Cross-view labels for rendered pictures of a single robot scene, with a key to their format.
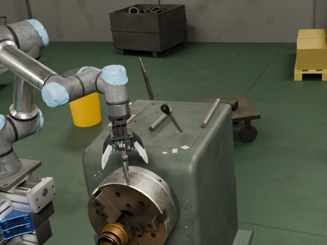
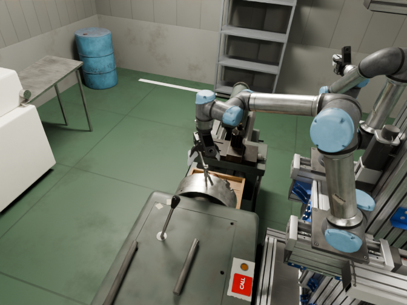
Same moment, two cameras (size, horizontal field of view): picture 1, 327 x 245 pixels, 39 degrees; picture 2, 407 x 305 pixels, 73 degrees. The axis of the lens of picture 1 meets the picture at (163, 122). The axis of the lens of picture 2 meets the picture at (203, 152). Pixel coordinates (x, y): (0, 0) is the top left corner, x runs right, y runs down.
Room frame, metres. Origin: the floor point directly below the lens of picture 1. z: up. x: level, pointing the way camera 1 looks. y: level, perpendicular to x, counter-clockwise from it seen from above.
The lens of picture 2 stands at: (2.33, -0.07, 2.15)
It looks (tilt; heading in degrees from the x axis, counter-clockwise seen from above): 39 degrees down; 168
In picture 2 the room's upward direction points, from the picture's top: 4 degrees clockwise
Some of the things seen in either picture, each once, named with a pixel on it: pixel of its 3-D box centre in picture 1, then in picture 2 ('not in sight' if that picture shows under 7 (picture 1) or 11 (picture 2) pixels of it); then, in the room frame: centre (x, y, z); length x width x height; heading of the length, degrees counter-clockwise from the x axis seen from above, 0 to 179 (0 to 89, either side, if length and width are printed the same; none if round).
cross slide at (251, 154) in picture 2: not in sight; (226, 150); (0.86, 0.42, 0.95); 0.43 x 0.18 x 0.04; 66
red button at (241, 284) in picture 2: not in sight; (241, 284); (1.94, 0.18, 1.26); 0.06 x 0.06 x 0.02; 66
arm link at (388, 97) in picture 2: not in sight; (384, 104); (1.30, 1.04, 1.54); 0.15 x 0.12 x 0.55; 85
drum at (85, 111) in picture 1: (83, 97); not in sight; (5.03, 0.88, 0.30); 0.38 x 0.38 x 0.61
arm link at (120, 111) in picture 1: (119, 107); (203, 121); (1.37, 0.13, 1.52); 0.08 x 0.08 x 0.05
